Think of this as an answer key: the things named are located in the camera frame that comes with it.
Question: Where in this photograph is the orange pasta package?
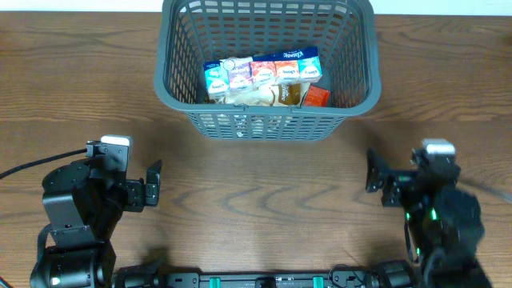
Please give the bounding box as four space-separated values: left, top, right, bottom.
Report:
301 85 330 107

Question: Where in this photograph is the brown-white snack bag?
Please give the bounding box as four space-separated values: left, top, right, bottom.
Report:
207 82 310 107

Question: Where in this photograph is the Kleenex tissue multipack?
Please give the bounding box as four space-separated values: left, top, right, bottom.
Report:
203 46 323 97

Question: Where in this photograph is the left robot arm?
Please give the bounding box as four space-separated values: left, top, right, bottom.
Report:
30 141 162 287

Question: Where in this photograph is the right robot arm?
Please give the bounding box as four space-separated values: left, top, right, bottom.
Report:
364 143 491 288

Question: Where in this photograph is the grey plastic basket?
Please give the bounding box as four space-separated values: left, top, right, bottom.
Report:
154 0 382 141

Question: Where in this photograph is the left black cable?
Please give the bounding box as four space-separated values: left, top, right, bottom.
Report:
0 148 89 181

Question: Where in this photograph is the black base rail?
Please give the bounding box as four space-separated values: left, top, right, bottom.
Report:
111 263 417 288

